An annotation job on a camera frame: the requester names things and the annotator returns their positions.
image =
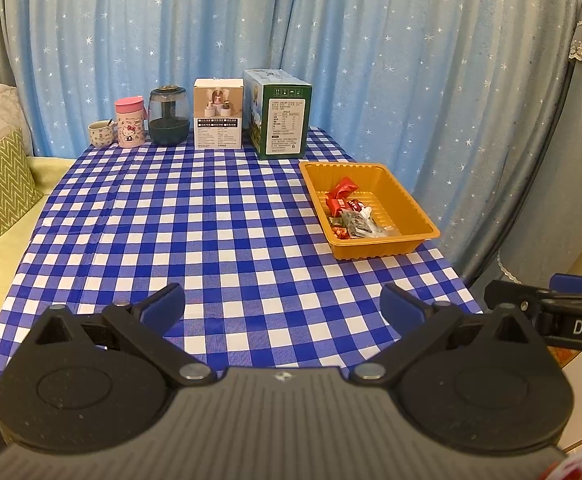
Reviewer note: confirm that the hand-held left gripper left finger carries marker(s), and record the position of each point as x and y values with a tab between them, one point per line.
163	305

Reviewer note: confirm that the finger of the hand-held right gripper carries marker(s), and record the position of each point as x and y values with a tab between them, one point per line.
581	285
508	294

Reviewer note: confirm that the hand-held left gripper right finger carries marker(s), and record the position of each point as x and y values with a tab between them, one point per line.
402	306

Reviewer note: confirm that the brown cube candy clear wrapper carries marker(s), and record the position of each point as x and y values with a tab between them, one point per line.
388	231

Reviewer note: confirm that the clear long snack packet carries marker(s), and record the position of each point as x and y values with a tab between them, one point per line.
356	225

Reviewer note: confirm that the red orange candy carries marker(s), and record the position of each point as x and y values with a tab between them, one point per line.
341	233

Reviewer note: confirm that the green candy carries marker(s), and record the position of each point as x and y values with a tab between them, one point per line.
335	221

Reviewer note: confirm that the orange plastic tray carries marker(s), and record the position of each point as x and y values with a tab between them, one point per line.
396	195

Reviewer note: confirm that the long red snack packet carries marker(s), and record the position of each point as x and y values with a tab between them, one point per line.
335	203

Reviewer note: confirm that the red pillow packet white print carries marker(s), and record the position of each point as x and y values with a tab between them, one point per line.
343	187

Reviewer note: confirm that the blue white checked tablecloth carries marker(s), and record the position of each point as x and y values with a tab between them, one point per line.
221	240

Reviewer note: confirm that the grey lace trimmed cover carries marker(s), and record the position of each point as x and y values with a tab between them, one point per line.
571	160

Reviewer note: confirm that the person's red white clothing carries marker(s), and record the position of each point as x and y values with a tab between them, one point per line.
581	467

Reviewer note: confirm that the pale yellow sofa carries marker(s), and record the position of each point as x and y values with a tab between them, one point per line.
1	285

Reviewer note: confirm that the dark green glass humidifier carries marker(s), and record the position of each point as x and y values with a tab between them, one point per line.
168	130

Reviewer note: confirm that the white carton box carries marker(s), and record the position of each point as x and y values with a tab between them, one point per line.
218	135

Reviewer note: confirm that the pink cartoon tumbler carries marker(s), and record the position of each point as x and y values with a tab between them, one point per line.
131	127

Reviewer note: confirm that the white ceramic cup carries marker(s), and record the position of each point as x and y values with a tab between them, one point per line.
100	136

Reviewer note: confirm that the green zigzag pillow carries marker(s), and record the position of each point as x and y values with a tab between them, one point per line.
1	185

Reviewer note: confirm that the green carton box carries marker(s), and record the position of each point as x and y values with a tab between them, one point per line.
283	125

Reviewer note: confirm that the blue star curtain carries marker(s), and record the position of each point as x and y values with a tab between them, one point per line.
296	20

